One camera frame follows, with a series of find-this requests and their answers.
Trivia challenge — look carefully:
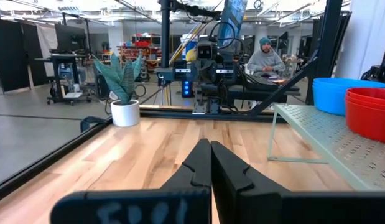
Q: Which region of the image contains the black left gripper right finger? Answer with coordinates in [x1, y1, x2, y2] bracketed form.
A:
[210, 141, 385, 224]

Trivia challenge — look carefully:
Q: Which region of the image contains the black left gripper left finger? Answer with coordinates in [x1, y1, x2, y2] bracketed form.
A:
[50, 138, 213, 224]

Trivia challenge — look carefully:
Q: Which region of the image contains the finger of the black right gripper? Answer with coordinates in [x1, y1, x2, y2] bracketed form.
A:
[200, 60, 210, 82]
[208, 60, 218, 82]

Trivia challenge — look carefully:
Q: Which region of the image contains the blue plastic mini bowl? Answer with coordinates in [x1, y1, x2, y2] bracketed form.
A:
[313, 83, 351, 94]
[313, 88, 348, 116]
[313, 77, 385, 90]

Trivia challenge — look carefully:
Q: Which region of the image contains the red plastic mini bowl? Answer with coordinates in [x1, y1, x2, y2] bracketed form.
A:
[346, 105, 385, 144]
[346, 88, 385, 100]
[345, 96, 385, 109]

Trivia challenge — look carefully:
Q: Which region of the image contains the black computer with blue light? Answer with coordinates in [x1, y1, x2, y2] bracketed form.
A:
[181, 80, 195, 98]

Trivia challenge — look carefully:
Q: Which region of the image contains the person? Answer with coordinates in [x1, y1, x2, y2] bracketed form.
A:
[246, 36, 287, 78]

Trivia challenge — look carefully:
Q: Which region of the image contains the red storage shelf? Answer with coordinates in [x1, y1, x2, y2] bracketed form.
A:
[117, 39, 164, 71]

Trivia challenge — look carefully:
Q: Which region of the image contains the blue banner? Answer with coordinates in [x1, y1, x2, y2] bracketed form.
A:
[219, 0, 248, 47]

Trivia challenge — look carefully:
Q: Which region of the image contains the green plant in white pot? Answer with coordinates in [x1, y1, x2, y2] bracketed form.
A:
[92, 52, 144, 128]

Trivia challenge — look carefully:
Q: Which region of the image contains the black monitor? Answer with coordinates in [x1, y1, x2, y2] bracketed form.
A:
[54, 24, 87, 54]

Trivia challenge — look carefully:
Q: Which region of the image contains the black equipment cart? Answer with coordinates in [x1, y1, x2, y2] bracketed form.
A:
[46, 52, 93, 106]

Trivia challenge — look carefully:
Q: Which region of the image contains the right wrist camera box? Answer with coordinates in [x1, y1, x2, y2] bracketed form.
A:
[197, 35, 218, 62]

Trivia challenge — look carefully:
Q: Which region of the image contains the black aluminium table frame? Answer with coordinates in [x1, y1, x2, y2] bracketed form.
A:
[0, 0, 351, 206]

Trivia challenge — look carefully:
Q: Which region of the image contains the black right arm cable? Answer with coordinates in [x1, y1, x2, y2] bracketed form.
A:
[210, 21, 237, 52]

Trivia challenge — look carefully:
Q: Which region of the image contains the black floor cable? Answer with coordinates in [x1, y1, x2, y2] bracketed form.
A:
[134, 83, 148, 99]

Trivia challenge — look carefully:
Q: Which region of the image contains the black frame strap loop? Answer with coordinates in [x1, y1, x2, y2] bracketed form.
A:
[80, 116, 109, 133]

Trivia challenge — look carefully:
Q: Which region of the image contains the black partition wall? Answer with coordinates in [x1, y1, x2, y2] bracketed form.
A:
[0, 18, 50, 93]

